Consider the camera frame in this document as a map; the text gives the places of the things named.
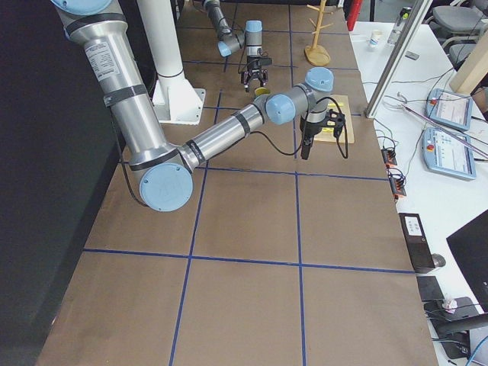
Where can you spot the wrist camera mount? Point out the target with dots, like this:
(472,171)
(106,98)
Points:
(336,121)
(258,61)

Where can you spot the aluminium frame post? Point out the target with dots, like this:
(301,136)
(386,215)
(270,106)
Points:
(408,32)

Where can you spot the white reacher grabber tool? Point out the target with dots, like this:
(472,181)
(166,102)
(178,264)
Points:
(431,122)

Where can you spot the black laptop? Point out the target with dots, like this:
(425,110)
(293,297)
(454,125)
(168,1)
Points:
(469,247)

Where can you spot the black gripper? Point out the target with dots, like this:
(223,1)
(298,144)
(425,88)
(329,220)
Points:
(309,130)
(253,70)

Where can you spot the teach pendant far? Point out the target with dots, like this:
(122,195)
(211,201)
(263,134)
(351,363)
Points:
(450,109)

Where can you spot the teach pendant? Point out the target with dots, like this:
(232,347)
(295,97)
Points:
(445,155)
(450,109)

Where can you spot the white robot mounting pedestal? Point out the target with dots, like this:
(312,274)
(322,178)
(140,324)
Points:
(175,100)

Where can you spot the clear water bottle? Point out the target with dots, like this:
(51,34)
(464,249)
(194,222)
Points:
(399,24)

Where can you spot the teach pendant near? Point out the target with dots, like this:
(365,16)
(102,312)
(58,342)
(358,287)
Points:
(445,155)

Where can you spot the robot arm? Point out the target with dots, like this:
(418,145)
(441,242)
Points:
(164,169)
(249,41)

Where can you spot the grey office chair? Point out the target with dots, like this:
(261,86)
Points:
(461,27)

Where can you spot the bamboo cutting board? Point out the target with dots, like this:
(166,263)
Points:
(326,135)

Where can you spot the black computer mouse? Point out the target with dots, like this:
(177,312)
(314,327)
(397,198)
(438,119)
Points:
(438,260)

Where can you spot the black box with label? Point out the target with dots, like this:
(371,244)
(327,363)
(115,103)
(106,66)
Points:
(416,243)

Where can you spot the white paper cup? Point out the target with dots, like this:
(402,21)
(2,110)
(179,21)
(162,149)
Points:
(375,38)

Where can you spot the wooden cup storage rack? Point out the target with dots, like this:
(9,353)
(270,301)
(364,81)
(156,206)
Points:
(316,54)

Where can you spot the dark blue mug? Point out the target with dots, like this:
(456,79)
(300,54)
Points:
(261,91)

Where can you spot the orange black power strip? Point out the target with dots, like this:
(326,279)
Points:
(396,178)

